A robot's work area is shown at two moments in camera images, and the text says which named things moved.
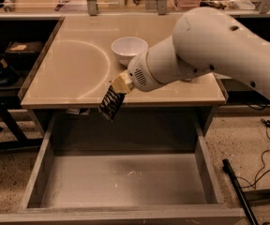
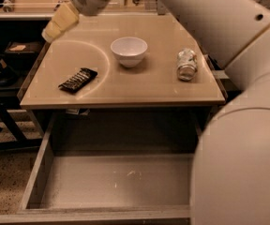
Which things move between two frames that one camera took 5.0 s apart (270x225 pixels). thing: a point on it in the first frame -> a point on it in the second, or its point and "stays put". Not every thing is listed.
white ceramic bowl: [127, 48] stays put
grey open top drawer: [122, 170] stays put
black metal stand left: [22, 141] stays put
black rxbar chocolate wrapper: [111, 103] -> [78, 80]
